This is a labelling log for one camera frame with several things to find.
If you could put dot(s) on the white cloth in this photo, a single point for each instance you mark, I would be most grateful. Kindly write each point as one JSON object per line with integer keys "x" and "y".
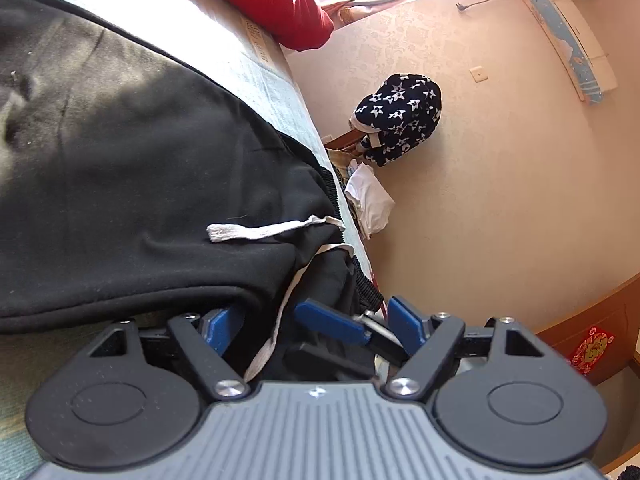
{"x": 372, "y": 200}

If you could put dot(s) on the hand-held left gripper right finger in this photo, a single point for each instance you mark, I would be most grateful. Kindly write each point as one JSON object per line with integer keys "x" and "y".
{"x": 407, "y": 322}

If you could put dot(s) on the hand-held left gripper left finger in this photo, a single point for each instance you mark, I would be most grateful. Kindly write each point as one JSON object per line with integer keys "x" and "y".
{"x": 220, "y": 330}

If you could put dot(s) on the wooden chair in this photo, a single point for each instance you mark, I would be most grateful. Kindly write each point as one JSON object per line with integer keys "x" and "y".
{"x": 345, "y": 142}

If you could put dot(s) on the wall socket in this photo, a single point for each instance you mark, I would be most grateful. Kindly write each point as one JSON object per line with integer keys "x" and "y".
{"x": 479, "y": 74}

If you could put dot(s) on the wooden cabinet with red sticker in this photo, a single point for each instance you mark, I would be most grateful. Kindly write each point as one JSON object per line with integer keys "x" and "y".
{"x": 610, "y": 310}

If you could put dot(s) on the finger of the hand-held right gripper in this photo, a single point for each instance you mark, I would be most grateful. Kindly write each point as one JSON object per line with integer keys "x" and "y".
{"x": 330, "y": 320}
{"x": 325, "y": 362}

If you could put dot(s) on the air conditioner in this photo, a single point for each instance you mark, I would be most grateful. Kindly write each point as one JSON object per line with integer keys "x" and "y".
{"x": 565, "y": 25}

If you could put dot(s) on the red quilt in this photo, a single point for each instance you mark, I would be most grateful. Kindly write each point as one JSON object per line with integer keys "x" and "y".
{"x": 280, "y": 0}

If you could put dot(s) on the star-printed dark garment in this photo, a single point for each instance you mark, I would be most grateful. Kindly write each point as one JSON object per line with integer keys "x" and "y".
{"x": 400, "y": 115}

